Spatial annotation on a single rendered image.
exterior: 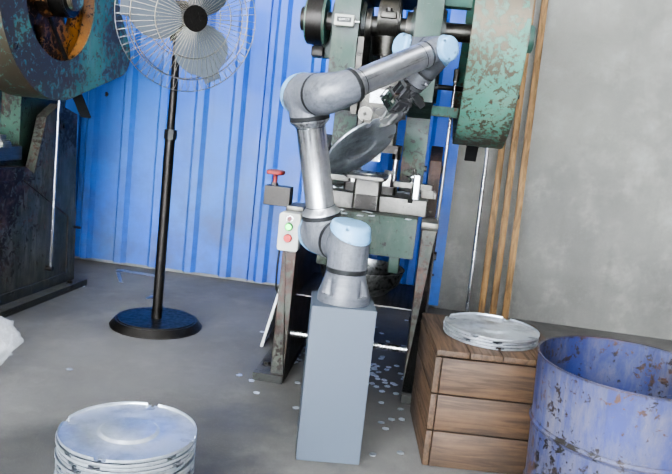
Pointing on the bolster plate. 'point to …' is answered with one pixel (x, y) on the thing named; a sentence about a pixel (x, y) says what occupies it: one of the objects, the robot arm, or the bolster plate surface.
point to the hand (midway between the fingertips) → (382, 123)
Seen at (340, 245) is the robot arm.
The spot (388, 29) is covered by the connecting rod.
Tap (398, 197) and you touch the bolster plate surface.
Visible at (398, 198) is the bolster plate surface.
